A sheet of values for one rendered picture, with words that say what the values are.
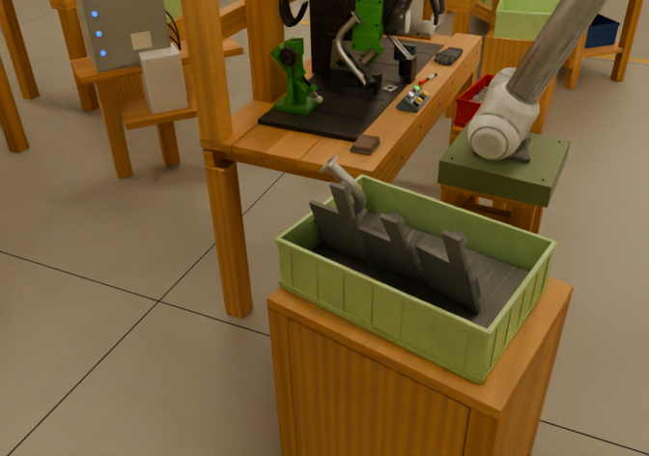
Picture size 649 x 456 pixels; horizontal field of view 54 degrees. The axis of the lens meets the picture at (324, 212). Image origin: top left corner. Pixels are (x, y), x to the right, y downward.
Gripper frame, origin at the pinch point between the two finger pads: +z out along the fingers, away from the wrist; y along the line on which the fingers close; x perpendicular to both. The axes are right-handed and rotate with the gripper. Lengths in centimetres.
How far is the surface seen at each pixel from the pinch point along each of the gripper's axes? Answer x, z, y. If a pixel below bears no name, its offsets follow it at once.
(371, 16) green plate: 39, 11, -32
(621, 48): 326, 106, 59
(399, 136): 0.9, 41.3, -5.6
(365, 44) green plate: 36, 22, -33
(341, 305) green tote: -83, 48, 9
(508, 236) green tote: -50, 38, 44
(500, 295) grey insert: -65, 46, 46
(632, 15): 325, 80, 61
